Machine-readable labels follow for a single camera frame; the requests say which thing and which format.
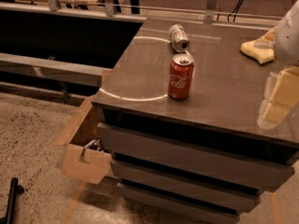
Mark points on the silver 7up can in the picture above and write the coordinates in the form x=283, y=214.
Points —
x=178, y=38

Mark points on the metal railing frame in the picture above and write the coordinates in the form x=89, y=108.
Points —
x=191, y=9

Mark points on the open cardboard box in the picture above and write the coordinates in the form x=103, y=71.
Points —
x=84, y=158

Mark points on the grey drawer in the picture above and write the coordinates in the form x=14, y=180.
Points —
x=176, y=206
x=226, y=200
x=247, y=172

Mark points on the red coca-cola can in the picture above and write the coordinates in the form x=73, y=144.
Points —
x=180, y=76

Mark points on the grey drawer cabinet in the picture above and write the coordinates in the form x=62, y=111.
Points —
x=221, y=110

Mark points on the middle grey drawer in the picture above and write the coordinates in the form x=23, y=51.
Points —
x=226, y=200

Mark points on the yellow sponge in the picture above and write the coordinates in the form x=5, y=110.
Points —
x=260, y=55

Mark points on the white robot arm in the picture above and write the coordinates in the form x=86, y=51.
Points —
x=286, y=42

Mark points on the black metal leg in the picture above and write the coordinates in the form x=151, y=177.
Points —
x=14, y=190

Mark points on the bottom grey drawer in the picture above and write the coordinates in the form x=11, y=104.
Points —
x=176, y=206

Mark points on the top grey drawer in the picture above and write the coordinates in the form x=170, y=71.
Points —
x=247, y=172

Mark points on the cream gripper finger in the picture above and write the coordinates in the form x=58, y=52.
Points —
x=281, y=94
x=266, y=41

